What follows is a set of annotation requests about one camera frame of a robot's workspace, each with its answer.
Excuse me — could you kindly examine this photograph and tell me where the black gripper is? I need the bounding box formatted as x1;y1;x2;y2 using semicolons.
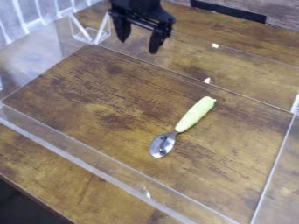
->
109;0;175;54

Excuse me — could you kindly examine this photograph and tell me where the green handled metal spoon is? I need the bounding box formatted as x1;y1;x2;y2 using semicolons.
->
150;96;217;158

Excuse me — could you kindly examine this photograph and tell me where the clear acrylic triangle bracket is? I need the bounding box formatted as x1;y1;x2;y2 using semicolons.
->
70;13;113;46

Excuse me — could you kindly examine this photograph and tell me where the clear acrylic enclosure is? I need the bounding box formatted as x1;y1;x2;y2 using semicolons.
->
0;4;299;224

